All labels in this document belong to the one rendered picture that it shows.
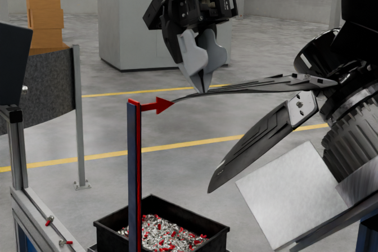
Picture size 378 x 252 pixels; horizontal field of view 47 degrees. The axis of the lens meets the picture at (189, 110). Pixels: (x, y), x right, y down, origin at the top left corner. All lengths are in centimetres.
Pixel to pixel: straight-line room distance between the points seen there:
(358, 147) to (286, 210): 16
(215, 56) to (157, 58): 648
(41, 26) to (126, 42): 234
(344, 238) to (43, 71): 195
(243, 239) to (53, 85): 141
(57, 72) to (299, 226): 215
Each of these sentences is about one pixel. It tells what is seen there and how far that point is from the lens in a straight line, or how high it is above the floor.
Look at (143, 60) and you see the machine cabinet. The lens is 703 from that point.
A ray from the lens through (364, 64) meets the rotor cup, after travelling 85.
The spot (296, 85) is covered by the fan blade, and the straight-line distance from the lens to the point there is 70.
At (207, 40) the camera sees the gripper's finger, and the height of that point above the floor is 126.
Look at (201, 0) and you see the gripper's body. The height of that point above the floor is 132.
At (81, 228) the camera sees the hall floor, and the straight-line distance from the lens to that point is 262.
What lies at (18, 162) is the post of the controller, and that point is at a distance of 110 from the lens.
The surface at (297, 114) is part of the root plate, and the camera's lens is 88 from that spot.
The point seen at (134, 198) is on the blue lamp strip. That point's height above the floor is 106.
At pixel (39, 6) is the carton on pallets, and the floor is 92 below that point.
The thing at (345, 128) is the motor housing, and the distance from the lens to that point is 76.
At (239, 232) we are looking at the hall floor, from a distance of 258.
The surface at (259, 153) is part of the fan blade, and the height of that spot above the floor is 102.
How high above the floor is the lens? 133
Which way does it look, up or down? 16 degrees down
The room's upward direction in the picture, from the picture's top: 1 degrees clockwise
